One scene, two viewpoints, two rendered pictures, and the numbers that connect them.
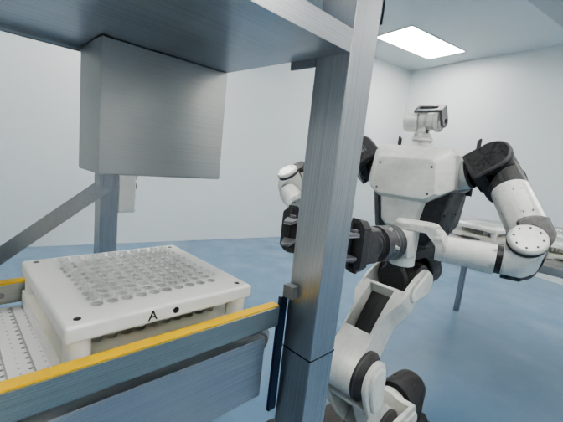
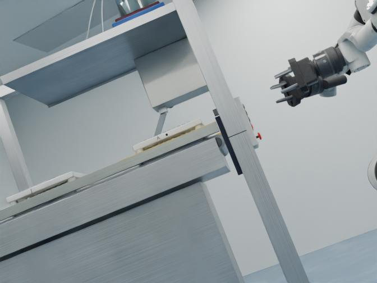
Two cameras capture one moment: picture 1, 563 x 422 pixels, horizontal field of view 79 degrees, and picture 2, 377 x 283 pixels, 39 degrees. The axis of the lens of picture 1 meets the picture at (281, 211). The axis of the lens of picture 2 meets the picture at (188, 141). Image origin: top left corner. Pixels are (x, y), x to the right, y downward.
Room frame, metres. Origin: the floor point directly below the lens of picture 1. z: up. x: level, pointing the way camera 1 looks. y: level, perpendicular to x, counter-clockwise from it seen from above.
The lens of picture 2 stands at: (-0.65, -1.22, 0.63)
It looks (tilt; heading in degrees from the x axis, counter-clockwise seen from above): 9 degrees up; 50
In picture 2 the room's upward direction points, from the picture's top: 22 degrees counter-clockwise
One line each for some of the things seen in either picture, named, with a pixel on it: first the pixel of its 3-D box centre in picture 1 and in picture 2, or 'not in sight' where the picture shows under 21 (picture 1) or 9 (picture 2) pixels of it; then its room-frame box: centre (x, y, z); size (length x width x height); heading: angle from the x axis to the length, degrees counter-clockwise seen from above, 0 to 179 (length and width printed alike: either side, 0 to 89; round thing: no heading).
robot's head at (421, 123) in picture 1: (422, 125); not in sight; (1.12, -0.41, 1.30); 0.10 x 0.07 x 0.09; 45
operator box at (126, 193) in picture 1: (119, 174); (243, 124); (1.29, 0.62, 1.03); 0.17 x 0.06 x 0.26; 45
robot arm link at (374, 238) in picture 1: (370, 244); (312, 69); (0.80, -0.22, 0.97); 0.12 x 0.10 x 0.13; 127
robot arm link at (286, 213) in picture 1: (295, 225); (299, 87); (0.94, -0.04, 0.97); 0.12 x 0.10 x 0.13; 167
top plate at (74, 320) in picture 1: (136, 279); (172, 138); (0.49, 0.21, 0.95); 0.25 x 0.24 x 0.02; 46
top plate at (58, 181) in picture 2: not in sight; (53, 188); (0.16, 0.53, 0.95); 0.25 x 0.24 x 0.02; 47
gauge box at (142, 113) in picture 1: (156, 118); (171, 75); (0.63, 0.24, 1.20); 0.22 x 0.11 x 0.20; 135
